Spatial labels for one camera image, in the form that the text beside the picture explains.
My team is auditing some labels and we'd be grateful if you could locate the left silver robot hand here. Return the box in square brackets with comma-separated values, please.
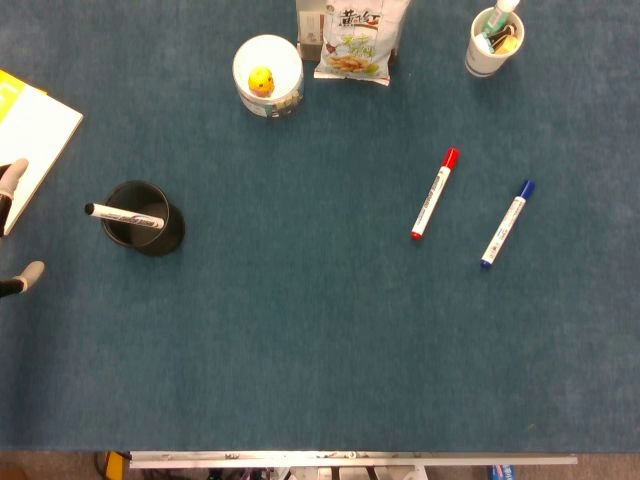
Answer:
[0, 158, 45, 300]

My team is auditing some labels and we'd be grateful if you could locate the black-capped whiteboard marker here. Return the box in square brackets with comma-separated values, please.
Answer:
[83, 202, 166, 230]

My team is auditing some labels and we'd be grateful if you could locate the black mesh pen holder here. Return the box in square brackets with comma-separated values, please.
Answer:
[101, 179, 187, 259]

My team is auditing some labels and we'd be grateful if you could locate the red whiteboard marker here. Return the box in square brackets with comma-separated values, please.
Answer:
[410, 147, 461, 241]

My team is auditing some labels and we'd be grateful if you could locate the blue whiteboard marker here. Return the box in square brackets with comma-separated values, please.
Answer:
[480, 179, 537, 270]

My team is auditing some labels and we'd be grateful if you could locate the white notebook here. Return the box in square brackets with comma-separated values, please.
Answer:
[0, 82, 85, 236]

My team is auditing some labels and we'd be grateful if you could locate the yellow green book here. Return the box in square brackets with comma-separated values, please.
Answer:
[0, 68, 50, 126]

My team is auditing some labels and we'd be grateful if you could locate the yellow duck toy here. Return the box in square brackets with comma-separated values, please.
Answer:
[247, 66, 276, 97]

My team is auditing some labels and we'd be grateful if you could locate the white bowl with yellow toy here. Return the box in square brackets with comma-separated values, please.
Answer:
[231, 33, 305, 119]

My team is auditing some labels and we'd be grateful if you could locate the yellow black tool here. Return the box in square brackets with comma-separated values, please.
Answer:
[103, 451, 132, 480]

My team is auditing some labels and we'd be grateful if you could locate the grey white carton box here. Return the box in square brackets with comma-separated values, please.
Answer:
[295, 0, 327, 62]

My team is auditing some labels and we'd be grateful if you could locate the blue felt table cloth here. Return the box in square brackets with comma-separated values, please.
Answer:
[0, 0, 640, 454]

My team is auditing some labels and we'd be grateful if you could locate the white snack bag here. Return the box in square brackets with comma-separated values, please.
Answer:
[313, 0, 412, 87]

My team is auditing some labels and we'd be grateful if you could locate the white paper cup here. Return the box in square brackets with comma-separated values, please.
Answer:
[464, 5, 526, 79]

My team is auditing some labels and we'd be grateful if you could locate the black binder clip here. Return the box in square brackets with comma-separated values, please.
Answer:
[487, 24, 519, 54]

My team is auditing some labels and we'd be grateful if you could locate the green white glue stick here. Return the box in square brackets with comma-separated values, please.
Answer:
[482, 0, 521, 32]

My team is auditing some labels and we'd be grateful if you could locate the aluminium table edge rail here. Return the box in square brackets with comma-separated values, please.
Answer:
[128, 450, 579, 470]

